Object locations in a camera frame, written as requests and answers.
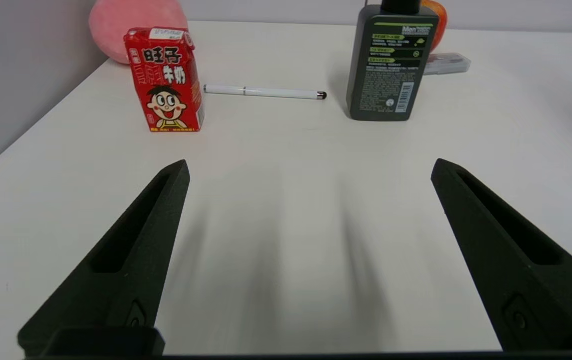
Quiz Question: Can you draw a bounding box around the pink plush toy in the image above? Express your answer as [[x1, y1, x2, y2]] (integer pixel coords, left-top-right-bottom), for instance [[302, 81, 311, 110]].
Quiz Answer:
[[89, 0, 189, 65]]

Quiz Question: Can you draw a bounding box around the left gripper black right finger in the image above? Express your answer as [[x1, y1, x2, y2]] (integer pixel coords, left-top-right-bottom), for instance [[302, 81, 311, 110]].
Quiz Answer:
[[430, 158, 572, 352]]

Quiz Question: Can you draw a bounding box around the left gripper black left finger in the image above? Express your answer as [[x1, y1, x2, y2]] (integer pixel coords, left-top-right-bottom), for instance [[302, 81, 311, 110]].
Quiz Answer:
[[17, 159, 191, 358]]

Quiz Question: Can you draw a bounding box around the red apple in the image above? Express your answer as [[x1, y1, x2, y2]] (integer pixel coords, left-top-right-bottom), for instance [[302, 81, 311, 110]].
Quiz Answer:
[[420, 0, 448, 54]]

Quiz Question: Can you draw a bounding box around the white pen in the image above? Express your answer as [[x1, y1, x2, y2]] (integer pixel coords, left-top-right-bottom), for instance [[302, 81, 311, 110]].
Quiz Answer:
[[203, 84, 328, 101]]

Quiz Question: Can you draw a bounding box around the clear silver pen case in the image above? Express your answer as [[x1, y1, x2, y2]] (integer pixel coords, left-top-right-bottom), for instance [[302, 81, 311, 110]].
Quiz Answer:
[[422, 52, 472, 76]]

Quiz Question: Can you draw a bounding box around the red milk carton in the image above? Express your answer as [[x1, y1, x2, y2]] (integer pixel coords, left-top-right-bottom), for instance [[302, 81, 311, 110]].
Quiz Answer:
[[124, 27, 205, 133]]

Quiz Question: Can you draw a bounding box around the dark green bottle black cap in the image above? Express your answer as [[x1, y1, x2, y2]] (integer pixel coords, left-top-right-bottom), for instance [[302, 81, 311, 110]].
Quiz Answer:
[[345, 0, 440, 122]]

